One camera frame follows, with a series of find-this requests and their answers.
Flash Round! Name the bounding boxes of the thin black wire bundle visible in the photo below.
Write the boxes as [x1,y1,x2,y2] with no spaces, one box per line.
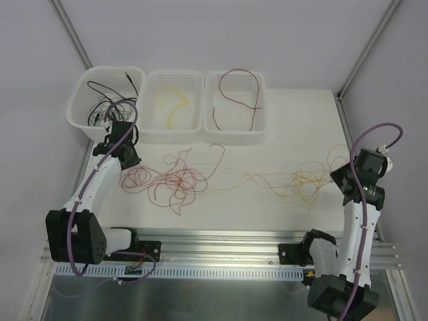
[96,93,140,128]

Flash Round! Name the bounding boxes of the thin coloured wires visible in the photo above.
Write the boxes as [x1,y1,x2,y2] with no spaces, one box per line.
[119,142,352,217]

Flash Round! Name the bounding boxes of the black usb cable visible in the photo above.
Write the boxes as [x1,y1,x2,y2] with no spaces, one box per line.
[106,96,139,121]
[86,71,140,127]

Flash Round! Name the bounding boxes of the thick yellow wire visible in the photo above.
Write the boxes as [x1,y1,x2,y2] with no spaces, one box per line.
[155,85,191,130]

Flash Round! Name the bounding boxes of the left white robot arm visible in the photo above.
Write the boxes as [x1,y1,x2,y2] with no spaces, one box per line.
[45,121,141,265]

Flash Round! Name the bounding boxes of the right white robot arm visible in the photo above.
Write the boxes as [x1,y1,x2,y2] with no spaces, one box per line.
[300,148,392,320]

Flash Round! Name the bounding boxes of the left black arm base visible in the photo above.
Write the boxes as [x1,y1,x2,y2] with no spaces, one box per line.
[103,240,162,262]

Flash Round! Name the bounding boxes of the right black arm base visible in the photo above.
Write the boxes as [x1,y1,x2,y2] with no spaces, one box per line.
[278,243,306,267]

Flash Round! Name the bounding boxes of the left white solid basket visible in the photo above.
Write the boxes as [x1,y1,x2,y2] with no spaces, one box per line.
[66,66,146,142]

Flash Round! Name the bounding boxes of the middle white mesh basket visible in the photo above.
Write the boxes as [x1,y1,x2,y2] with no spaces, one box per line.
[138,70,205,144]

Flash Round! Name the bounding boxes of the white mesh basket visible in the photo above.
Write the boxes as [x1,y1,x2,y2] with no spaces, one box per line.
[203,68,268,145]
[138,70,205,144]

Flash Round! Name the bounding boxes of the right white mesh basket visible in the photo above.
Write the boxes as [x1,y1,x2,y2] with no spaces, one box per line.
[203,68,268,145]

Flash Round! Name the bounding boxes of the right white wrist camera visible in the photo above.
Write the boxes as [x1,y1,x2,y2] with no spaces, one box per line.
[376,144,393,173]

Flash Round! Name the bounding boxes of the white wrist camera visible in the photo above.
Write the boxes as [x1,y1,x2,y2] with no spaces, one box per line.
[100,120,113,132]
[376,144,393,173]

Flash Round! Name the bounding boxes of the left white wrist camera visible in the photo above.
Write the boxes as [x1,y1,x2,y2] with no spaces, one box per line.
[100,120,113,132]

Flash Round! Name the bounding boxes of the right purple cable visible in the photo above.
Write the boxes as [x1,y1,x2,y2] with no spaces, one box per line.
[326,122,405,321]

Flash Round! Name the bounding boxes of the right aluminium frame post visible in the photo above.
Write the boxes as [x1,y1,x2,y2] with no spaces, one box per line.
[336,1,423,242]

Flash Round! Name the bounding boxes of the aluminium frame post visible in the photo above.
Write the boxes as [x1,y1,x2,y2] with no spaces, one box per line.
[49,0,93,70]
[336,1,423,242]

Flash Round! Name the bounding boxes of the aluminium mounting rail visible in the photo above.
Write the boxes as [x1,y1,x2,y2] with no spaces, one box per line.
[39,227,401,270]

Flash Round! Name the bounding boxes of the white slotted cable duct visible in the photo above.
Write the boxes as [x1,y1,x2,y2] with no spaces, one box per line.
[55,263,306,281]

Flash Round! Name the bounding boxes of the left aluminium frame post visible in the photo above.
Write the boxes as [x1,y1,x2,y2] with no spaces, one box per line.
[49,0,93,70]

